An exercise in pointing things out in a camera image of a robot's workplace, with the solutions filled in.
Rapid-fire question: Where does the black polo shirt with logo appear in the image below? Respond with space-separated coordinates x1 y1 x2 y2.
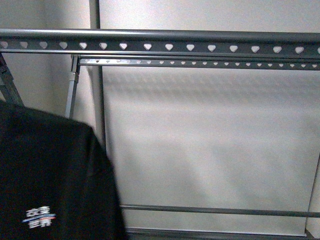
0 102 128 240

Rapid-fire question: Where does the grey metal clothes drying rack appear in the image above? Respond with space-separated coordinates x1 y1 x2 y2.
0 28 320 240

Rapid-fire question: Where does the grey vertical wall pipe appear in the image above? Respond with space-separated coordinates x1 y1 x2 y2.
89 0 106 150

